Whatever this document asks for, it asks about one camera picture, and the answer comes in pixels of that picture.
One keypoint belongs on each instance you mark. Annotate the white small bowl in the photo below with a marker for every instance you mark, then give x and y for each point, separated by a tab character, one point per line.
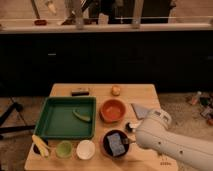
85	149

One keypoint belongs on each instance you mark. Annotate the green small cup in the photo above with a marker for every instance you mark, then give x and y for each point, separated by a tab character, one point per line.
64	149

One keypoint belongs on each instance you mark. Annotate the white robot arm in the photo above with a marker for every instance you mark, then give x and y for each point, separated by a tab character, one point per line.
153	133

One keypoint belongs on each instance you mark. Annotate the blue sponge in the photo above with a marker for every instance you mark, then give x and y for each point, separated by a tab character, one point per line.
115	144

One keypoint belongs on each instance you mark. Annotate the grey blue folded cloth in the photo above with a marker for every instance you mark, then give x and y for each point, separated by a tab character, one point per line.
140	111

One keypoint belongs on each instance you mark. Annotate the green plastic tray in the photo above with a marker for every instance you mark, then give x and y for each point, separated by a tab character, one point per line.
56	120

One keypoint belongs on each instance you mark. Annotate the yellow corn cob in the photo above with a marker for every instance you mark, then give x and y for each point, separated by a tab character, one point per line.
41	145

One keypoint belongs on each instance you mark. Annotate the small orange fruit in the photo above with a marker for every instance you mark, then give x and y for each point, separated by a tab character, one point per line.
115	90

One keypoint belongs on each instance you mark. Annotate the black chair base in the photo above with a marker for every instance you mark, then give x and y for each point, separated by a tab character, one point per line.
12	119

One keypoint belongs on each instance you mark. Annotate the dark purple eggplant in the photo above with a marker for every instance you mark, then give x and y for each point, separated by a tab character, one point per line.
35	148

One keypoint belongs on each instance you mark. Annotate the red orange bowl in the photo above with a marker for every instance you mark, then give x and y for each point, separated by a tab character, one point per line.
112	110

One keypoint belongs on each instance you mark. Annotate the dark bowl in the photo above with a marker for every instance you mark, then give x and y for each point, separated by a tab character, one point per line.
106	142

